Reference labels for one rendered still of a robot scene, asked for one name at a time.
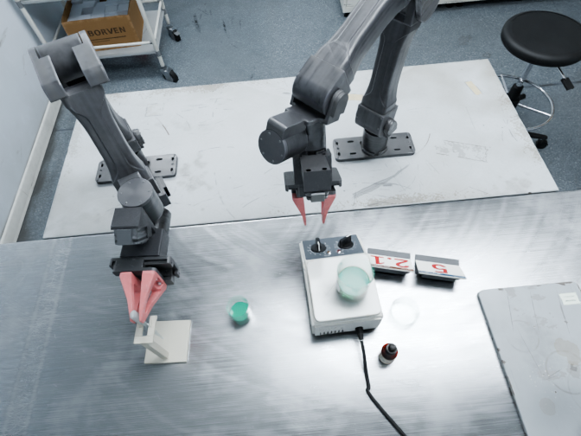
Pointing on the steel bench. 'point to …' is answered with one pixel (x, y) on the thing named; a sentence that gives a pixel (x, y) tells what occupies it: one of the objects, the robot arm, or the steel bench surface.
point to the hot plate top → (330, 306)
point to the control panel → (330, 247)
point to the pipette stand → (179, 336)
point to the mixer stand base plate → (539, 352)
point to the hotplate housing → (339, 320)
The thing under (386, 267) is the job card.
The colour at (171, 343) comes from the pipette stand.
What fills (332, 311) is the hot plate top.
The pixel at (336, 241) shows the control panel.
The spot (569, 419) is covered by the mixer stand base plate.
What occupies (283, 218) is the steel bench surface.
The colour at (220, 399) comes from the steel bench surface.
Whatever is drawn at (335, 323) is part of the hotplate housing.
